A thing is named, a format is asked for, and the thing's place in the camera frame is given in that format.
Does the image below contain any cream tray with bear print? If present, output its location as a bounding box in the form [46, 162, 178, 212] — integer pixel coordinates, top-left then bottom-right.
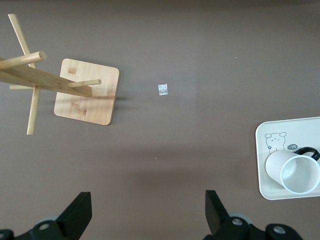
[254, 116, 320, 200]

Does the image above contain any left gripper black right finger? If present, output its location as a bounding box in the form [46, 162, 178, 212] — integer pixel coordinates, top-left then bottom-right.
[203, 190, 261, 240]

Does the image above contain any wooden cup rack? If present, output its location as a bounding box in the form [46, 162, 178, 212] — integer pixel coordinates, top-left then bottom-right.
[0, 13, 120, 136]

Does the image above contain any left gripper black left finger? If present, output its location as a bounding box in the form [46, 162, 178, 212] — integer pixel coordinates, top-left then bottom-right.
[14, 191, 93, 240]

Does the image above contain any white cup with black handle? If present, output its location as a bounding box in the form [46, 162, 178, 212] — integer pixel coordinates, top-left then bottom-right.
[265, 146, 320, 195]

